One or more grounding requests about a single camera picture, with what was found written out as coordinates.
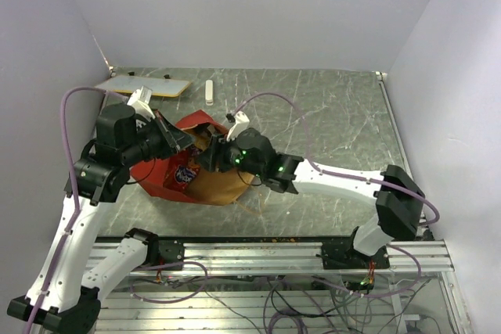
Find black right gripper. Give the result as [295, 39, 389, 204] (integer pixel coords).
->
[194, 130, 265, 179]

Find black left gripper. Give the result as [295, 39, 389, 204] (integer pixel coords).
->
[121, 110, 197, 166]

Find red brown paper bag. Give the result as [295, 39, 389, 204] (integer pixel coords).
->
[131, 110, 259, 206]

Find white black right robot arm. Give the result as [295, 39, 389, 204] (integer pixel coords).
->
[197, 128, 424, 268]

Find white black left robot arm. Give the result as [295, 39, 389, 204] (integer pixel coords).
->
[7, 103, 195, 333]

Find red snack packet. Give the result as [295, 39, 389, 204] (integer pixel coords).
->
[163, 146, 200, 192]

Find white board yellow edge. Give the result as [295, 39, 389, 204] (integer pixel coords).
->
[95, 75, 193, 99]

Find white marker pen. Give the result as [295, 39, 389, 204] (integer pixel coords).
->
[205, 79, 214, 106]

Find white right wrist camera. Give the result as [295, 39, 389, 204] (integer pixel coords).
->
[226, 111, 250, 142]

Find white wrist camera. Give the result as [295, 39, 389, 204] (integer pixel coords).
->
[127, 86, 154, 121]
[226, 111, 250, 142]

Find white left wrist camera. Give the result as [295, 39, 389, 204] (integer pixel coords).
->
[127, 86, 154, 121]

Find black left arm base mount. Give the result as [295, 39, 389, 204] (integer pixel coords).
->
[138, 238, 185, 271]

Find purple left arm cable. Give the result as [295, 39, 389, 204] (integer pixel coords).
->
[23, 85, 130, 334]

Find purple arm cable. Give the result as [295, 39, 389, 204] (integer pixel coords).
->
[232, 92, 440, 228]
[23, 85, 130, 334]

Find loose cables under frame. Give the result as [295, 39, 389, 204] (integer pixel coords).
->
[128, 259, 431, 334]

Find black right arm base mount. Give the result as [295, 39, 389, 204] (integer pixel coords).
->
[315, 236, 390, 270]

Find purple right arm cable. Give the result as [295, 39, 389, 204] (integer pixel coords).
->
[232, 92, 440, 228]

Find aluminium frame rail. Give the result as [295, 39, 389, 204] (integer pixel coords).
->
[85, 236, 455, 276]

